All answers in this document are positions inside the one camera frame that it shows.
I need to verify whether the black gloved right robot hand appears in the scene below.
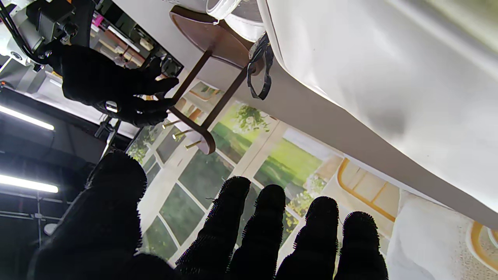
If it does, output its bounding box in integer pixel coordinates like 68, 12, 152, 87
49, 43, 179, 128

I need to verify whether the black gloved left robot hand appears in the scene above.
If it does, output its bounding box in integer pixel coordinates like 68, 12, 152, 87
27, 151, 389, 280

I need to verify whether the white zip pouch bag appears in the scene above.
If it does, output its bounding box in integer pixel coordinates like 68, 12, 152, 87
205, 0, 498, 215

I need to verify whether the ceiling strip light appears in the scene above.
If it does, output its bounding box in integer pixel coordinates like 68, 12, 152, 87
0, 174, 59, 194
0, 105, 55, 131

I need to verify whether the printed sunroom backdrop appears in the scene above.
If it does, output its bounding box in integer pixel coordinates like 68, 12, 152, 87
128, 80, 498, 280

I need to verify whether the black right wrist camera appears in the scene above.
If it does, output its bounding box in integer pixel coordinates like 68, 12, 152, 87
25, 0, 79, 44

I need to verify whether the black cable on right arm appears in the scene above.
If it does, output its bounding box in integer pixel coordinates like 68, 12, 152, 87
0, 2, 49, 66

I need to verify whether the dark wooden necklace stand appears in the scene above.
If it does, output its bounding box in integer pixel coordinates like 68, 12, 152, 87
161, 5, 266, 155

